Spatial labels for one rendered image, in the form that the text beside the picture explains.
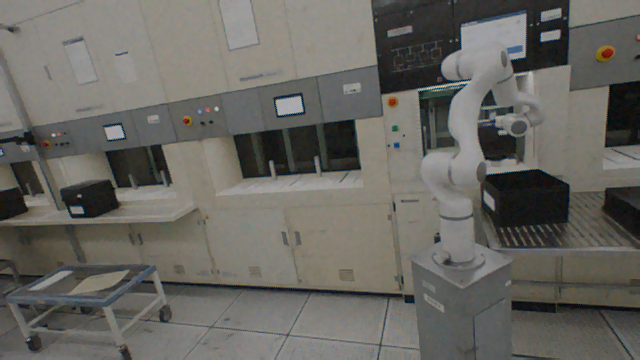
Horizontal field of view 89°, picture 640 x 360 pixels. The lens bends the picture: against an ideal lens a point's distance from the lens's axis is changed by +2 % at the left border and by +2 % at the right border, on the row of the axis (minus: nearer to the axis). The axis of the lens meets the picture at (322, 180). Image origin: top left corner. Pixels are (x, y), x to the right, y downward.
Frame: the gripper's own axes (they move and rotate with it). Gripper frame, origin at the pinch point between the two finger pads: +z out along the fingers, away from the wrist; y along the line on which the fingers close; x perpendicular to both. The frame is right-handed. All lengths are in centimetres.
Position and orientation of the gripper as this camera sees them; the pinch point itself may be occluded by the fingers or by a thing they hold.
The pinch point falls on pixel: (503, 118)
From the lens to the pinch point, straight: 195.1
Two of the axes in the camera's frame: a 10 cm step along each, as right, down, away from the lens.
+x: -1.6, -9.5, -2.7
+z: 3.0, -3.0, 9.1
